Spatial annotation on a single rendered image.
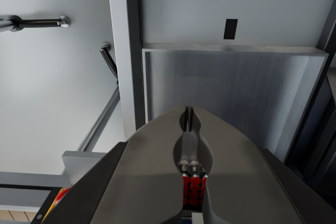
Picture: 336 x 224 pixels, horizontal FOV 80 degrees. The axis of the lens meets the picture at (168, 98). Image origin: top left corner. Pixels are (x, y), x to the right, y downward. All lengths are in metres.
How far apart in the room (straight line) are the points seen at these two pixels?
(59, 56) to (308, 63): 1.33
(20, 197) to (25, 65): 1.10
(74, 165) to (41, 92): 1.17
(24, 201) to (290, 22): 0.65
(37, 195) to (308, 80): 0.62
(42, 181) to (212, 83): 0.50
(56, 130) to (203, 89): 1.55
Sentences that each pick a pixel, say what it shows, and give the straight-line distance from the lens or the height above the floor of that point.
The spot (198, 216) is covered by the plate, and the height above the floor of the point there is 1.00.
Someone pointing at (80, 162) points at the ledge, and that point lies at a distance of 0.52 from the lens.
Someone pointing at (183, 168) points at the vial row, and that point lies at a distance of 0.44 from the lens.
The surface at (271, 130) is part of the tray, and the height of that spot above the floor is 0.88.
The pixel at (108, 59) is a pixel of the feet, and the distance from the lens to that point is 1.23.
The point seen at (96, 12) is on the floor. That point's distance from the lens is 1.29.
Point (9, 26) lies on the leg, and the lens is 1.34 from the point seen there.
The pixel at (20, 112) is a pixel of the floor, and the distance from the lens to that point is 1.86.
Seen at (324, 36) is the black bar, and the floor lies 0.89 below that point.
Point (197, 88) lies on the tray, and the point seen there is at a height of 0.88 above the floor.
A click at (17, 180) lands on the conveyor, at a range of 0.69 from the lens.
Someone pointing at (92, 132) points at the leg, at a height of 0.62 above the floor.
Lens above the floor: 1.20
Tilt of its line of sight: 61 degrees down
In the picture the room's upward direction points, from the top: 174 degrees counter-clockwise
